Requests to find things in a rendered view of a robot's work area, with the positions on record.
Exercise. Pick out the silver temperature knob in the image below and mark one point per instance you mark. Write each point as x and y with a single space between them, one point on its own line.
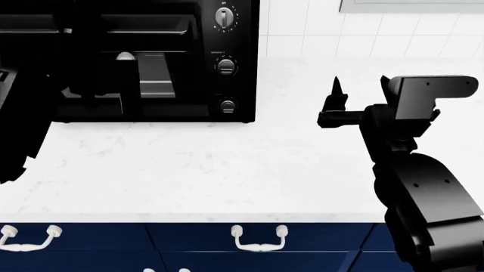
226 67

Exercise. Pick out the blue cabinet drawers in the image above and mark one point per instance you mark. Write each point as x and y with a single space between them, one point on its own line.
325 236

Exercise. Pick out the glass toaster oven door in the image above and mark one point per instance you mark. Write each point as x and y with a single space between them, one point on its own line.
166 42

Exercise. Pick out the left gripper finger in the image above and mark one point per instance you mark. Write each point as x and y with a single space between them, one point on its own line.
131 85

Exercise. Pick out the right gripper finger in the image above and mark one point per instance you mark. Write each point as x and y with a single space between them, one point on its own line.
336 102
387 90

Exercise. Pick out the small silver function knob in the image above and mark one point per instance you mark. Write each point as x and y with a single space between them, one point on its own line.
228 106

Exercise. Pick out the black toaster oven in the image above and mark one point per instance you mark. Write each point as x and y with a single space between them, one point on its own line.
247 85

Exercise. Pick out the large silver timer knob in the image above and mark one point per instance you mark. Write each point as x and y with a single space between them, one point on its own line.
224 17

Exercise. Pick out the navy blue drawer front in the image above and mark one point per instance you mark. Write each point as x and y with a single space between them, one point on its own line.
98 236
264 262

